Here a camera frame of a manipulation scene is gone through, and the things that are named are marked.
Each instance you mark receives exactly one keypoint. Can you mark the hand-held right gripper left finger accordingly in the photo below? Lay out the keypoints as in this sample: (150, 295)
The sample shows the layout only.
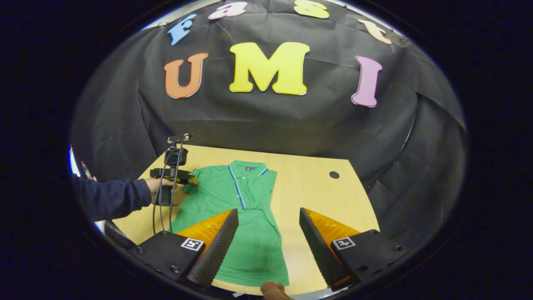
(218, 250)

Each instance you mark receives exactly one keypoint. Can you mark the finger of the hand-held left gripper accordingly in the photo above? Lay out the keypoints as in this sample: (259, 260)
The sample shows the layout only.
(185, 176)

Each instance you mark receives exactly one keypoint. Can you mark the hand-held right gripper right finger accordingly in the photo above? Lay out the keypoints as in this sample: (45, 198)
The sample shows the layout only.
(320, 254)

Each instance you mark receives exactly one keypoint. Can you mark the green polo T-shirt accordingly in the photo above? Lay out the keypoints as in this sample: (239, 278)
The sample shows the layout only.
(258, 241)

